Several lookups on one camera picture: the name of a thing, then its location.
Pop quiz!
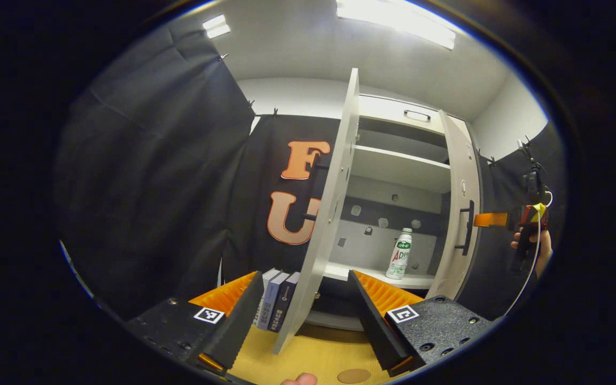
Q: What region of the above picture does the small ceiling light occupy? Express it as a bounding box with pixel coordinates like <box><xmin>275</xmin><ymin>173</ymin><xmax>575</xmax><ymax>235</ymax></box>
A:
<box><xmin>202</xmin><ymin>14</ymin><xmax>231</xmax><ymax>39</ymax></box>

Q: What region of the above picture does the white book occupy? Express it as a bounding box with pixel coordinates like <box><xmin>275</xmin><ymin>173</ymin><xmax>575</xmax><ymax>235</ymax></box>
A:
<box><xmin>255</xmin><ymin>268</ymin><xmax>282</xmax><ymax>327</ymax></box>

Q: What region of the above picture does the large ceiling light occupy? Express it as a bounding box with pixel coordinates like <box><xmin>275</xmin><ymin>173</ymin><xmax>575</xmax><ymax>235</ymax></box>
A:
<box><xmin>336</xmin><ymin>0</ymin><xmax>457</xmax><ymax>50</ymax></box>

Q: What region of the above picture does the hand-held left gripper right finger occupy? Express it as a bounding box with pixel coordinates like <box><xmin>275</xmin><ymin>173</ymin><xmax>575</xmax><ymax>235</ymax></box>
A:
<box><xmin>346</xmin><ymin>270</ymin><xmax>496</xmax><ymax>378</ymax></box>

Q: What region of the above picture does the round brown coaster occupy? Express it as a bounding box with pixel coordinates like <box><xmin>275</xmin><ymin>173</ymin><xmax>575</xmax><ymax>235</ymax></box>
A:
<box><xmin>337</xmin><ymin>368</ymin><xmax>372</xmax><ymax>384</ymax></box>

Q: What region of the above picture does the black door handle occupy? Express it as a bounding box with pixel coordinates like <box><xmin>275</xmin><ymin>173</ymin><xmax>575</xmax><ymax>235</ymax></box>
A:
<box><xmin>455</xmin><ymin>201</ymin><xmax>475</xmax><ymax>256</ymax></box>
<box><xmin>302</xmin><ymin>162</ymin><xmax>331</xmax><ymax>221</ymax></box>

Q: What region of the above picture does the light blue book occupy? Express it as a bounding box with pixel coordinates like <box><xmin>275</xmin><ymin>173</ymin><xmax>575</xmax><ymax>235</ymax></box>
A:
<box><xmin>257</xmin><ymin>272</ymin><xmax>291</xmax><ymax>330</ymax></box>

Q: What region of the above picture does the white cabinet drawer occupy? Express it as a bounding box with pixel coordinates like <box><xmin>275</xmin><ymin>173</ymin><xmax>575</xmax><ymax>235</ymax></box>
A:
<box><xmin>359</xmin><ymin>95</ymin><xmax>446</xmax><ymax>135</ymax></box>

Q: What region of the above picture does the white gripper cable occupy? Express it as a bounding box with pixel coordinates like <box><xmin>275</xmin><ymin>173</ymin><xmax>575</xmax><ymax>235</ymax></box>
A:
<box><xmin>503</xmin><ymin>190</ymin><xmax>553</xmax><ymax>316</ymax></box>

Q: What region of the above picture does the white plastic bottle green label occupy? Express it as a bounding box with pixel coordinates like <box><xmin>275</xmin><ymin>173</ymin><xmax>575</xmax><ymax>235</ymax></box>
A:
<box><xmin>385</xmin><ymin>228</ymin><xmax>413</xmax><ymax>280</ymax></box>

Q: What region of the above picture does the navy book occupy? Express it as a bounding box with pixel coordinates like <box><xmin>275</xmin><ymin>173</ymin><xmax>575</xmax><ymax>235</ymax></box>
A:
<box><xmin>269</xmin><ymin>272</ymin><xmax>301</xmax><ymax>333</ymax></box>

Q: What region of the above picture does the white cabinet shelf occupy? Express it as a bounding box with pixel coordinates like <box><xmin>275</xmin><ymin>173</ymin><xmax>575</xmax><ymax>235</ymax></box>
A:
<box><xmin>323</xmin><ymin>261</ymin><xmax>436</xmax><ymax>290</ymax></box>
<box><xmin>351</xmin><ymin>144</ymin><xmax>452</xmax><ymax>194</ymax></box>

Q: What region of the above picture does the white cabinet door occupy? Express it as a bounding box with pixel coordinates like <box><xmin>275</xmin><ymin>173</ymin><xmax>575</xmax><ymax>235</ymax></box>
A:
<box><xmin>426</xmin><ymin>110</ymin><xmax>482</xmax><ymax>300</ymax></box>
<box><xmin>272</xmin><ymin>68</ymin><xmax>360</xmax><ymax>355</ymax></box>

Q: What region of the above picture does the white cabinet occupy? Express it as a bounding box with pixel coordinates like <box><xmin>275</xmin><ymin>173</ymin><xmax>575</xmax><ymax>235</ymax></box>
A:
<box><xmin>308</xmin><ymin>94</ymin><xmax>480</xmax><ymax>332</ymax></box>

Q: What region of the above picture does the black backdrop cloth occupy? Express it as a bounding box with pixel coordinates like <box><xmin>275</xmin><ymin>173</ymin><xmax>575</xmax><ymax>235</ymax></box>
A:
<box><xmin>54</xmin><ymin>24</ymin><xmax>568</xmax><ymax>321</ymax></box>

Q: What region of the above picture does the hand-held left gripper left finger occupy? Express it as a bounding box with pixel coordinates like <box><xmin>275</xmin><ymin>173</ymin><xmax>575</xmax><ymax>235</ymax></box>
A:
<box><xmin>125</xmin><ymin>271</ymin><xmax>265</xmax><ymax>376</ymax></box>

